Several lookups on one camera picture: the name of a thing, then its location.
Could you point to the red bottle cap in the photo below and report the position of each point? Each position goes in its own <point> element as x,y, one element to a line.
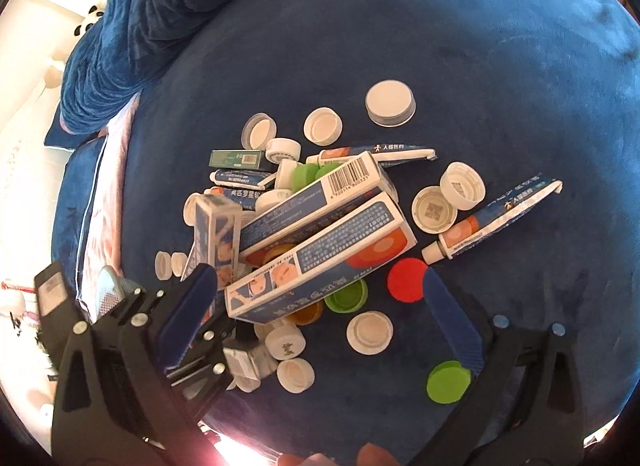
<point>406,280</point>

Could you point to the orange bottle cap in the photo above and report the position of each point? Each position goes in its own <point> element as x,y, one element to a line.
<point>307,316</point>

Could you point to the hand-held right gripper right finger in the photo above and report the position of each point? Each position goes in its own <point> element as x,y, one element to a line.
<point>452,318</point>

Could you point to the metal mesh basket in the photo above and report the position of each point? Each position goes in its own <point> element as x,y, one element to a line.
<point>111,293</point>

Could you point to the green bottle cap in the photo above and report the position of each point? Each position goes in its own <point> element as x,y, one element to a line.
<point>447,382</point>
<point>305,176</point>
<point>350,298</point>

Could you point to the small silver white box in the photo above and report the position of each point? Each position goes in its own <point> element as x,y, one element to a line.
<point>245,356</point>

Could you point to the blue pillow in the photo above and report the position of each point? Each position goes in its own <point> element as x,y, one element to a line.
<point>75,206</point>

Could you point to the panda plush toy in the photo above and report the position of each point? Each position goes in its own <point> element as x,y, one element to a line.
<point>90,20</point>

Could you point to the blue orange medicine box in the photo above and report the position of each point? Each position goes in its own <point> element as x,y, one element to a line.
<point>325,256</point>
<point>300,206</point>
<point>217,231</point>

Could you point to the pale pink bed sheet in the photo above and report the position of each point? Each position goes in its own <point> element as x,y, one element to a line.
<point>107,196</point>

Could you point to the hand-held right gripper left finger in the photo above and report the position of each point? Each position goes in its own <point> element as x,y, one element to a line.
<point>187,306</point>

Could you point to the dark green medicine box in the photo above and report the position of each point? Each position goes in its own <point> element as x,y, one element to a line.
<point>235,158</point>

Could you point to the blue velvet quilt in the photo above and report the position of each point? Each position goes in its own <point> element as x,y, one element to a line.
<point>165,10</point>

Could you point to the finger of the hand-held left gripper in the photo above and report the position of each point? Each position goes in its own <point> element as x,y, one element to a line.
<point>207,351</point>
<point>125,303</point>

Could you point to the person's right hand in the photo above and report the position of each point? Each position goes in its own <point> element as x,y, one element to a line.
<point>370,455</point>

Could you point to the scattered white bottle caps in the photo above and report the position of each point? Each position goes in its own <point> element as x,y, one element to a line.
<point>390,100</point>

